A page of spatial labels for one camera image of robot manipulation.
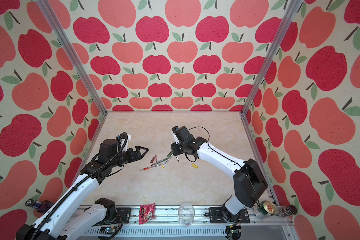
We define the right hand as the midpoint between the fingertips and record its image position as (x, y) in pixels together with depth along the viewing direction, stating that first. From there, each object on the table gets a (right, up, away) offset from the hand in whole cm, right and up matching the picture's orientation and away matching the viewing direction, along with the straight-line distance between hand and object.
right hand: (176, 146), depth 85 cm
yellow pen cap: (+12, -13, +7) cm, 19 cm away
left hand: (-16, -2, -8) cm, 18 cm away
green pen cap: (-4, -7, +12) cm, 14 cm away
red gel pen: (-19, -14, +6) cm, 25 cm away
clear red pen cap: (-13, -9, +11) cm, 20 cm away
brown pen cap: (-16, -10, +10) cm, 21 cm away
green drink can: (+42, -26, -17) cm, 52 cm away
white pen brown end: (0, -3, -10) cm, 10 cm away
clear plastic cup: (+6, -33, -8) cm, 35 cm away
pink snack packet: (-15, -32, -10) cm, 36 cm away
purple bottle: (-59, -23, -20) cm, 66 cm away
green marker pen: (-11, -11, +9) cm, 17 cm away
